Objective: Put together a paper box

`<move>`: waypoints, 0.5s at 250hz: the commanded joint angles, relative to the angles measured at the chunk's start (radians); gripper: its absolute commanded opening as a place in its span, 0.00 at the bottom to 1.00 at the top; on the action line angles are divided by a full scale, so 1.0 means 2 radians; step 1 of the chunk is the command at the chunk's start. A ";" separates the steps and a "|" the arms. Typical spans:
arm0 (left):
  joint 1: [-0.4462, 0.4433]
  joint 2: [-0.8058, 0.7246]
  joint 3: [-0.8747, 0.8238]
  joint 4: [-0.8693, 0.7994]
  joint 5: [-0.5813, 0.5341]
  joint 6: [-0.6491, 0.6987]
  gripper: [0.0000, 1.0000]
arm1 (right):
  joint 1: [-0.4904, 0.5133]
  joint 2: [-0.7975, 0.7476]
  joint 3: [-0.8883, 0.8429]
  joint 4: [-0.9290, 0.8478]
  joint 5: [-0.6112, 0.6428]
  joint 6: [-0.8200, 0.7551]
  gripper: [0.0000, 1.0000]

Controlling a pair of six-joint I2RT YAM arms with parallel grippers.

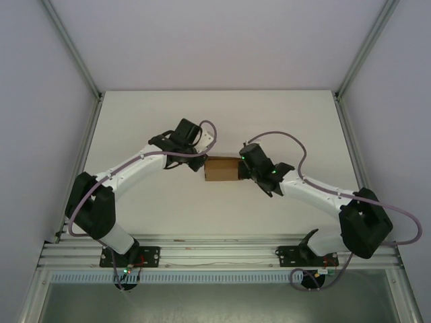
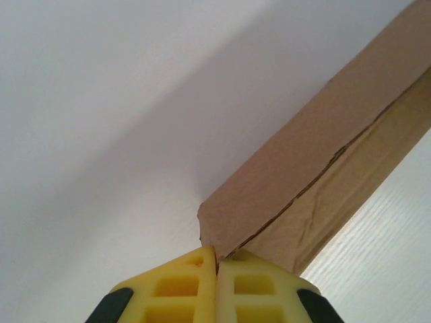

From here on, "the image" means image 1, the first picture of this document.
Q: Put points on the small white connector board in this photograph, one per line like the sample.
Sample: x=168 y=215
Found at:
x=326 y=271

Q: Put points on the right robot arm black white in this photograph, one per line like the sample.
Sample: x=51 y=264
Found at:
x=363 y=225

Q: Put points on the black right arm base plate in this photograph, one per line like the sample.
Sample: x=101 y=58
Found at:
x=286 y=256

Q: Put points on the grey sheet metal panel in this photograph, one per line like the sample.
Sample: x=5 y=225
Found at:
x=219 y=303

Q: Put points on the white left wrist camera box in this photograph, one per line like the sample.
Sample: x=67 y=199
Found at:
x=207 y=138

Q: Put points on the small green LED board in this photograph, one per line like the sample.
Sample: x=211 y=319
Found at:
x=127 y=270

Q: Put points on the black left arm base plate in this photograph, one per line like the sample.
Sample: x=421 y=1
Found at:
x=149 y=256

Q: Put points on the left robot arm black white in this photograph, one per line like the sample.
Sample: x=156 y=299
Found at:
x=91 y=208

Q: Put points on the aluminium frame post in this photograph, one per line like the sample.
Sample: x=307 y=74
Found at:
x=367 y=50
x=72 y=50

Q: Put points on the brown cardboard paper box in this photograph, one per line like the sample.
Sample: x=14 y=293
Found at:
x=220 y=170

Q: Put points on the aluminium mounting rail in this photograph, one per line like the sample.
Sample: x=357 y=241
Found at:
x=219 y=250

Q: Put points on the aluminium table side rail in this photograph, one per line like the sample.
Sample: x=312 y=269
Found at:
x=352 y=141
x=82 y=161

